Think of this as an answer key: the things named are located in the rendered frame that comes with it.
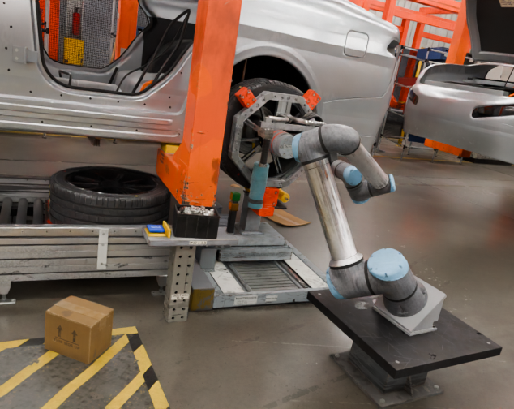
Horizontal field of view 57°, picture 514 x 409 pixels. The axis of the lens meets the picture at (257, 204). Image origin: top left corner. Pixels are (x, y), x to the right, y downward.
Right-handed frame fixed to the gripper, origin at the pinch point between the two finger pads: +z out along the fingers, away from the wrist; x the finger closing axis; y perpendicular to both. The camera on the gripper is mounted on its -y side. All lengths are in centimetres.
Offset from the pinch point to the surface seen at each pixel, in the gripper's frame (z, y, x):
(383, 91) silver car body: 45, -38, 70
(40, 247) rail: 0, 53, -140
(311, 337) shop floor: -50, 83, -15
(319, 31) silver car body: 44, -67, 12
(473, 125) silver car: 95, -18, 217
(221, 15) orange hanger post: -8, -61, -69
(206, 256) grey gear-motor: 13, 66, -53
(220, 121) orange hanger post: -8, -14, -63
